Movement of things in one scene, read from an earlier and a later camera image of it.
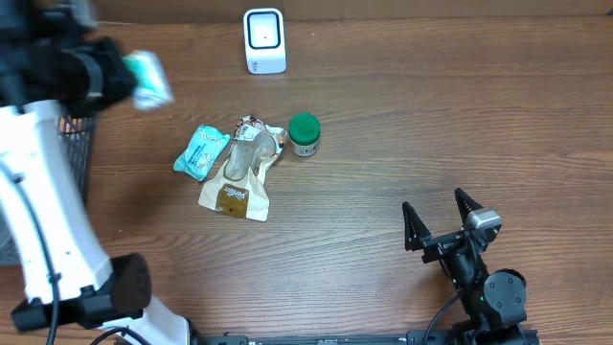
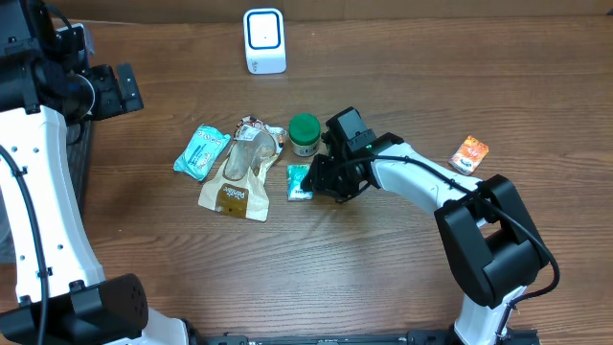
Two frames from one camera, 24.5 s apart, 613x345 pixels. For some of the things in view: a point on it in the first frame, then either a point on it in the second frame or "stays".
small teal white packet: x=153 y=91 to x=295 y=173
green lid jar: x=304 y=131 stays
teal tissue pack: x=200 y=155 stays
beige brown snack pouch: x=241 y=188 stays
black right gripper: x=418 y=232 to x=323 y=181
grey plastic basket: x=78 y=137 stays
